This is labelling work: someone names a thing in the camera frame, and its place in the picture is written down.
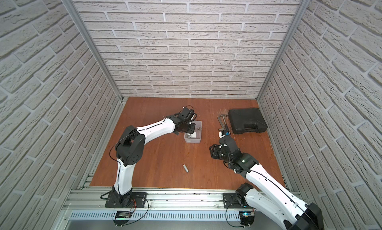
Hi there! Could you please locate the long silver socket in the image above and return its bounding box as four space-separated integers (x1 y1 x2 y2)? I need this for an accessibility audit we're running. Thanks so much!
183 164 189 173

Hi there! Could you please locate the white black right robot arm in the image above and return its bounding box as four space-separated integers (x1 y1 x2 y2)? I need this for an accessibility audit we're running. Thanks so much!
210 136 324 230

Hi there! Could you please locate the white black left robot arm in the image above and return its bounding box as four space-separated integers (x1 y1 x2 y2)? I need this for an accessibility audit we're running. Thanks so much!
108 106 197 204

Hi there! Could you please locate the translucent plastic storage box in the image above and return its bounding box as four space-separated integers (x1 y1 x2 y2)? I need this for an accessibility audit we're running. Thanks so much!
184 121 202 144

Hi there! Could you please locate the grey pipe wrench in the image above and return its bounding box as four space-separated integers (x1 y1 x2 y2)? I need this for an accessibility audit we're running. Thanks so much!
218 114 228 131

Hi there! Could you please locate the black plastic tool case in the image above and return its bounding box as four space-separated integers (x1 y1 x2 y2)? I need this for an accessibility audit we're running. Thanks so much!
228 108 268 134

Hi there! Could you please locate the right controller board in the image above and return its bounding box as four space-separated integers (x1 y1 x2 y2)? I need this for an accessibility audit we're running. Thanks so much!
239 211 255 228

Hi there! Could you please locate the controller board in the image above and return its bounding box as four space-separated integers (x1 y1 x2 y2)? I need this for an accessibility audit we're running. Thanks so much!
113 211 133 227
239 211 255 228

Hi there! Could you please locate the left controller board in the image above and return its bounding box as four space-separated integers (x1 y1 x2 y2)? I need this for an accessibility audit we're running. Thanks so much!
113 211 133 227

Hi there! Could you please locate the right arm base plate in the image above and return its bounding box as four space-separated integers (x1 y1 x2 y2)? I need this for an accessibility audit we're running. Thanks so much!
222 192 251 209

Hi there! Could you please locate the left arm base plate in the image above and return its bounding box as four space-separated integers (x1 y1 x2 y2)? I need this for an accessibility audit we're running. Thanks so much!
105 192 147 208

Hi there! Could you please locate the aluminium frame rail left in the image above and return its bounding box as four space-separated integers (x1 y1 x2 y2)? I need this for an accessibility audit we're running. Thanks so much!
43 100 126 230

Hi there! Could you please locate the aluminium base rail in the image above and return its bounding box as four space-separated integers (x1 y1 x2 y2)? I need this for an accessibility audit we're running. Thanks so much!
59 186 302 222

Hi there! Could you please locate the aluminium frame post left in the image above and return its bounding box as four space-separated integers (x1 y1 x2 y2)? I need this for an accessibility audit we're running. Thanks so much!
61 0 124 102

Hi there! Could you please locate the aluminium frame post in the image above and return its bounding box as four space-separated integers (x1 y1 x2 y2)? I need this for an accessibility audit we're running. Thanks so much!
61 0 124 102
256 0 311 101

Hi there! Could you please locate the aluminium frame post right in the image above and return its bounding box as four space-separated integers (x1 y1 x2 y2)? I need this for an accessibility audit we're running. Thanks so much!
256 0 311 101

